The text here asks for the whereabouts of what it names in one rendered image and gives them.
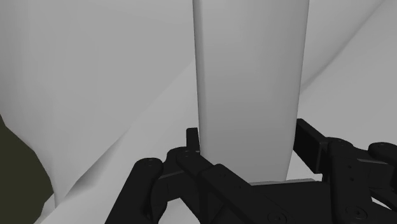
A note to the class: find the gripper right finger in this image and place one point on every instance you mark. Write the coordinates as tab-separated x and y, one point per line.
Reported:
347	167

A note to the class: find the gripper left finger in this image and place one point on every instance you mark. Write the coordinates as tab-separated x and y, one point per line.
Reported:
189	161

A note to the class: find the large white rounded fixture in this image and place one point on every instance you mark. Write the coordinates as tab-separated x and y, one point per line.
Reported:
77	77

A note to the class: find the tall white cylinder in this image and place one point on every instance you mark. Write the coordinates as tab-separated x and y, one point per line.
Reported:
248	93

